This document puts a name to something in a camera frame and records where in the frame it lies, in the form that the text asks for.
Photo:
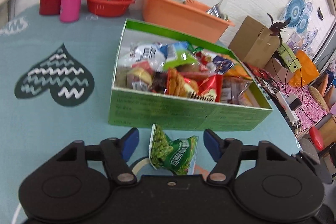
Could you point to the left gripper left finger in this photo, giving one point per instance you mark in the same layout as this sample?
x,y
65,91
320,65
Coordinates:
x,y
116,153

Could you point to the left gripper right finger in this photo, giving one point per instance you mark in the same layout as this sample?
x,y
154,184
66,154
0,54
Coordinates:
x,y
226,153

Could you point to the green pea snack packet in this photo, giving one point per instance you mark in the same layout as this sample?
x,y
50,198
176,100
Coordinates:
x,y
178,156

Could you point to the red orange snack bag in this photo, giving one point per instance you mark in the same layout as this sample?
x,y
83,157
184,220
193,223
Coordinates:
x,y
210,89

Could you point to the orange leaf snack bag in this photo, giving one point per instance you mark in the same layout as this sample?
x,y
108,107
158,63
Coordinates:
x,y
237,70

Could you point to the dark blue candy packet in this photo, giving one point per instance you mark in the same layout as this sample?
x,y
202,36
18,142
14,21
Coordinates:
x,y
222,65

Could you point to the white snack bag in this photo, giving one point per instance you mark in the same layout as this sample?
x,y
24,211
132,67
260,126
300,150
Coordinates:
x,y
154,53

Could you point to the blue green candy packet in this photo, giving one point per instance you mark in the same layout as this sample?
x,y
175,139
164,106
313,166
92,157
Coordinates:
x,y
178,54

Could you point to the brown cake orange packet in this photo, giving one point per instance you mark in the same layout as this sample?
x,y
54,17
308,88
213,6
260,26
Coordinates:
x,y
234,89

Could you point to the clear mixed nuts packet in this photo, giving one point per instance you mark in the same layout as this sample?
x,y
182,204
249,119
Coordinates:
x,y
139,79

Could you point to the pink nut snack packet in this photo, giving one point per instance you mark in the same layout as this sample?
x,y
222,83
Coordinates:
x,y
179,86

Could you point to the red stool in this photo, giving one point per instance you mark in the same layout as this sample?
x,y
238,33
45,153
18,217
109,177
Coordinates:
x,y
316,138

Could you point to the green white cardboard box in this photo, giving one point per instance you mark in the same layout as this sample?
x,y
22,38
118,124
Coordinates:
x,y
134,108

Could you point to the white power strip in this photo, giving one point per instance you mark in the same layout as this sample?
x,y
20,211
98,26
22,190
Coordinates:
x,y
282,99

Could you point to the orange plastic bag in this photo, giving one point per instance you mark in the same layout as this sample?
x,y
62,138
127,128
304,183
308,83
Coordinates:
x,y
306,74

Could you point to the green small box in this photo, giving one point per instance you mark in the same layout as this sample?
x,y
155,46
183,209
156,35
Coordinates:
x,y
288,58

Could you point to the small open cardboard box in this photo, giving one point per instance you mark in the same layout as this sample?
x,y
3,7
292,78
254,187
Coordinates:
x,y
278,72

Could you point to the brown cardboard box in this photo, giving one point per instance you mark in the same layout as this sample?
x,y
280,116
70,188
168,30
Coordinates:
x,y
253,43

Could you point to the dark purple plant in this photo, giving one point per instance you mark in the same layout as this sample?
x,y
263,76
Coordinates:
x,y
277,27

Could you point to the orange plastic tub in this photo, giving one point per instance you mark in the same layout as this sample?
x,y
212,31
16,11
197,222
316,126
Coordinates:
x,y
190,18

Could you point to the steel bowl in tub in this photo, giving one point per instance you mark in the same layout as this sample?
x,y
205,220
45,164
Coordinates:
x,y
215,11

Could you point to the blue paper fan decorations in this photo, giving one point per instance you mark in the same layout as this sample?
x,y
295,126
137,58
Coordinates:
x,y
299,12

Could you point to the red plastic basin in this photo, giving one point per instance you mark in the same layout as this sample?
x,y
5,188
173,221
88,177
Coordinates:
x,y
109,8

